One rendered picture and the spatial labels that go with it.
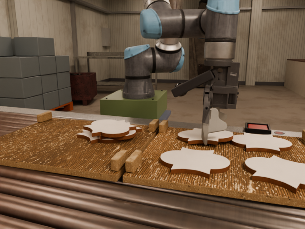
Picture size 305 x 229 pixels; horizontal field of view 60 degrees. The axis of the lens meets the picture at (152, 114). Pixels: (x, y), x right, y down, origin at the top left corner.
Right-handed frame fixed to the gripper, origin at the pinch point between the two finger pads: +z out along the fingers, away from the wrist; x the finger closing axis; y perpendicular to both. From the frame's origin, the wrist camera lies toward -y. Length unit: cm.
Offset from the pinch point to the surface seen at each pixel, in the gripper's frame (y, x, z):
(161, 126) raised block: -12.7, 2.3, -0.6
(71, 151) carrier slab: -29.9, -17.6, 1.9
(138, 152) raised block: -12.2, -20.2, -1.1
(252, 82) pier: 89, 875, 69
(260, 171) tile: 12.1, -19.0, 0.0
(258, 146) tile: 13.2, -4.5, -0.2
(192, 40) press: -105, 761, -58
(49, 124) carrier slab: -49.8, 1.3, 2.1
